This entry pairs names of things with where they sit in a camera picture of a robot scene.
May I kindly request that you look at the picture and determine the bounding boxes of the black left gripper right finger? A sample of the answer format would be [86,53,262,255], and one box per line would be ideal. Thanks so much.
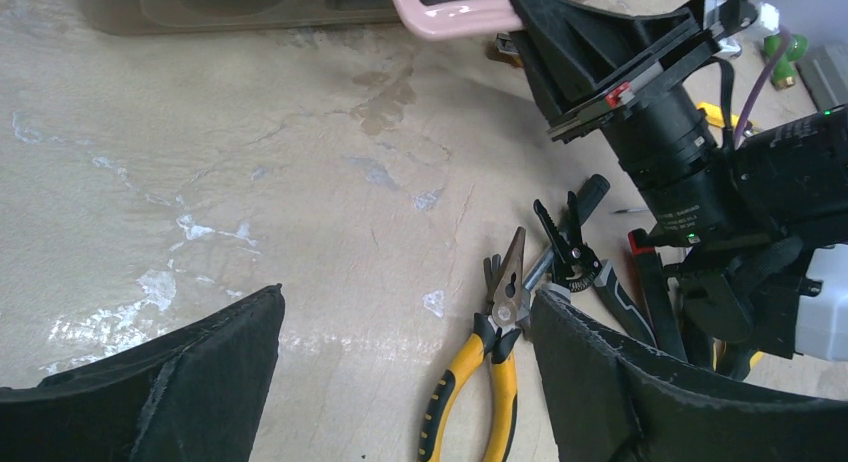
[531,289,847,461]

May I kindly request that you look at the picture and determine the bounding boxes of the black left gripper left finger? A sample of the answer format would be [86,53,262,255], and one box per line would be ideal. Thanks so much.
[1,285,285,461]

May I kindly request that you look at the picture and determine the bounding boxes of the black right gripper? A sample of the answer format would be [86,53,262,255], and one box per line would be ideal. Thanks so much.
[509,0,739,246]

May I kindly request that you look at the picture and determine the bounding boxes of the beige plastic tool box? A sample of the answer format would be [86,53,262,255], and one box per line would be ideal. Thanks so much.
[69,0,611,43]

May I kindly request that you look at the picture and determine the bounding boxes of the yellow black pliers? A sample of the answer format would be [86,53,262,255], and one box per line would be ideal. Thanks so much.
[417,226,526,461]

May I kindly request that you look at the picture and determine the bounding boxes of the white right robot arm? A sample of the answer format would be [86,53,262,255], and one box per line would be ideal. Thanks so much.
[509,0,847,380]

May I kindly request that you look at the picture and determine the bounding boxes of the red black folding tool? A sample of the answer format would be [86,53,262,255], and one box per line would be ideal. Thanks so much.
[628,228,688,362]

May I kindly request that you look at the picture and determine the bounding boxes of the yellow black utility knife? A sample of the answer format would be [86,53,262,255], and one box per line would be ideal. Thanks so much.
[485,33,523,68]

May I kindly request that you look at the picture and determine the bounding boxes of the black grey pruning shears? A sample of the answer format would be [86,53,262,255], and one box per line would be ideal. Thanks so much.
[533,190,657,347]

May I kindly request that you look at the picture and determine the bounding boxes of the yellow black screwdriver large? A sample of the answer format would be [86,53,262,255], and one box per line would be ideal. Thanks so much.
[713,341,764,381]

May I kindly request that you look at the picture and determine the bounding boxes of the green orange spray nozzle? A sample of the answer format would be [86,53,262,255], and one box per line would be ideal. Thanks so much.
[762,34,809,90]

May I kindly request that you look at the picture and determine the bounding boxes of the grey sharpening stone block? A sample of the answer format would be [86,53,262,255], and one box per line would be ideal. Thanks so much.
[796,43,847,110]

